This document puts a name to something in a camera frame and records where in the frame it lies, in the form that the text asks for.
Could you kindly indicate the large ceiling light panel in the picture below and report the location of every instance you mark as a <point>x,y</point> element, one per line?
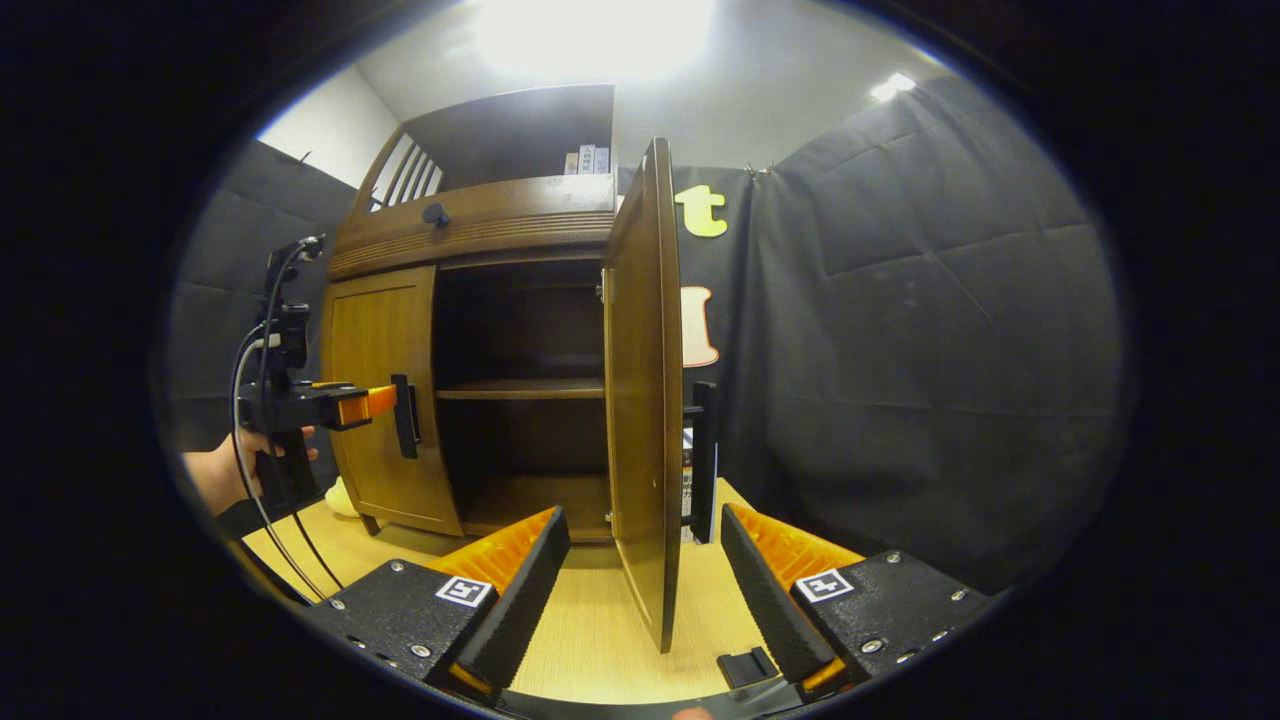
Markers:
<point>595,35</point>

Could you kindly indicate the small ceiling light panel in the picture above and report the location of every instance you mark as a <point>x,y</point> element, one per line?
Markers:
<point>892,87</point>

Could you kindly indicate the dark spine book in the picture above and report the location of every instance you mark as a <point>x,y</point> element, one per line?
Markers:
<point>688,470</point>

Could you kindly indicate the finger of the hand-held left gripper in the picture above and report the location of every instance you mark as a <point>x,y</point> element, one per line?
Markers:
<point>350,405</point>

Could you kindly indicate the black backdrop cloth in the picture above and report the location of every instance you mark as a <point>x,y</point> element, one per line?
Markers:
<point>930,330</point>

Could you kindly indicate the pale yellow soft object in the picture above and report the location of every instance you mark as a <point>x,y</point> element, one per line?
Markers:
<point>342,498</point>

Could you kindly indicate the brown wooden shoe cabinet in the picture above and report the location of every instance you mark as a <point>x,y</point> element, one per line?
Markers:
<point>520,330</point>

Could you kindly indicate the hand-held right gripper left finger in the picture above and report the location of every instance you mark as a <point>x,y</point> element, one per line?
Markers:
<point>525,585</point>

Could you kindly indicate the thin white book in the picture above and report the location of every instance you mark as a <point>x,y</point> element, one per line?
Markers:
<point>587,160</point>

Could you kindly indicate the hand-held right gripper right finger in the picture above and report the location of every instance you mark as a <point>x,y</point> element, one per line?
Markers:
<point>762,590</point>

